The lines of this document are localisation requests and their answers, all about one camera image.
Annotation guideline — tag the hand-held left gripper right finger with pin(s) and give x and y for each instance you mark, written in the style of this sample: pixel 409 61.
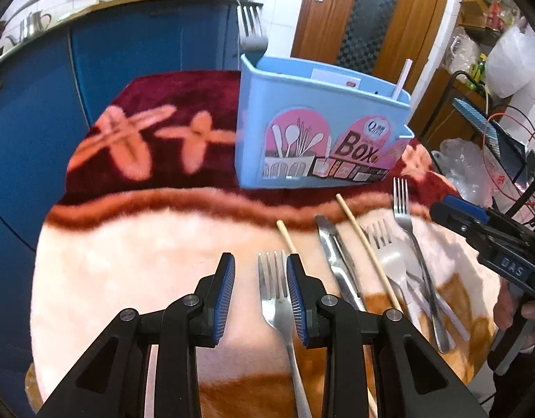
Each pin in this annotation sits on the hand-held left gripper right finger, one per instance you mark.
pixel 295 300

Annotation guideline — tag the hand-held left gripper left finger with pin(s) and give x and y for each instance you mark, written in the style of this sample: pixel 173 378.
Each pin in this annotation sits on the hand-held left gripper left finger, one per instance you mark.
pixel 221 300

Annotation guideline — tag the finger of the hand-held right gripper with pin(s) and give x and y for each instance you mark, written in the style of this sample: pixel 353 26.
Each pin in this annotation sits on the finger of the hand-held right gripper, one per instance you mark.
pixel 450 220
pixel 467 209

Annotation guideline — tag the metal fork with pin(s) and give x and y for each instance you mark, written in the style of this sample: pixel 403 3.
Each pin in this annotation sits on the metal fork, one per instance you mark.
pixel 274 309
pixel 402 217

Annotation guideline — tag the wooden chopstick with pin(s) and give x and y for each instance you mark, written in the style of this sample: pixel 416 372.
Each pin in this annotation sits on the wooden chopstick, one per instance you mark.
pixel 287 237
pixel 450 318
pixel 367 248

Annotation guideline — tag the metal knife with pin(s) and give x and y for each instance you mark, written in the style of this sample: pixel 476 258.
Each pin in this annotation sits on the metal knife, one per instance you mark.
pixel 332 248

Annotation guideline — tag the grey plastic fork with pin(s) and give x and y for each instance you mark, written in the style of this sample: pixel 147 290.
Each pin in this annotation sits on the grey plastic fork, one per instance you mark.
pixel 391 265
pixel 252 37

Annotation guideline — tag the blue plastic utensil box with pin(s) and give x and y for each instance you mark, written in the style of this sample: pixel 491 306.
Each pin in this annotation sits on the blue plastic utensil box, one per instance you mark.
pixel 293 117

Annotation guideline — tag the person's right forearm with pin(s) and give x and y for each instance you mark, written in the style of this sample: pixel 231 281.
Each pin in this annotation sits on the person's right forearm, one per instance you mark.
pixel 524 392

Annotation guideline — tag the clear plastic bag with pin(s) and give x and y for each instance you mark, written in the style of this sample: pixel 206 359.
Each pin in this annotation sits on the clear plastic bag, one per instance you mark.
pixel 461 161

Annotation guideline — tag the blue mesh board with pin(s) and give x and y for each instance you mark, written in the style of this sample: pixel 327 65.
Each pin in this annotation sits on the blue mesh board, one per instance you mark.
pixel 472 115

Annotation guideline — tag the red and cream floral blanket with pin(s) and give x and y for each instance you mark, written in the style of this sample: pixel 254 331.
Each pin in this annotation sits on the red and cream floral blanket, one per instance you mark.
pixel 141 248

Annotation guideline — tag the black metal rack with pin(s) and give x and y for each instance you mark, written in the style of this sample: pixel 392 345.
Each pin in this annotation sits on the black metal rack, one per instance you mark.
pixel 443 96

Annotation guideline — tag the green bottle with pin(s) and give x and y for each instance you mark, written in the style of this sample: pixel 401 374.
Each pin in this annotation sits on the green bottle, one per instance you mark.
pixel 479 69

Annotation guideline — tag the white plastic stick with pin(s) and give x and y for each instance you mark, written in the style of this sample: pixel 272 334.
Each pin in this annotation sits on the white plastic stick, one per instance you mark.
pixel 401 80

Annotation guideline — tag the white plastic bag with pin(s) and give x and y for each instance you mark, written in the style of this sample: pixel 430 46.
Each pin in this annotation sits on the white plastic bag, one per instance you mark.
pixel 511 61

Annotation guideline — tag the white paper card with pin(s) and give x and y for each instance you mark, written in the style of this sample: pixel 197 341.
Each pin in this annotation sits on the white paper card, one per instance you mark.
pixel 334 78

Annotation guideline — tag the cardboard box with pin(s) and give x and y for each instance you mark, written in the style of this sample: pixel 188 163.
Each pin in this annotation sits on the cardboard box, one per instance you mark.
pixel 472 13

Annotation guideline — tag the wooden door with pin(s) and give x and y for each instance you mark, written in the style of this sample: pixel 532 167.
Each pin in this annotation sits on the wooden door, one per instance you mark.
pixel 319 30

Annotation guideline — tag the blue kitchen cabinet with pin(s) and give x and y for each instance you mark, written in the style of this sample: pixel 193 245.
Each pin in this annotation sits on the blue kitchen cabinet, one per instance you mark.
pixel 141 39

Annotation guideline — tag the metal kettle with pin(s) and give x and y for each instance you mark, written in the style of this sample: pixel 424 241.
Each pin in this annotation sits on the metal kettle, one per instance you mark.
pixel 30 24

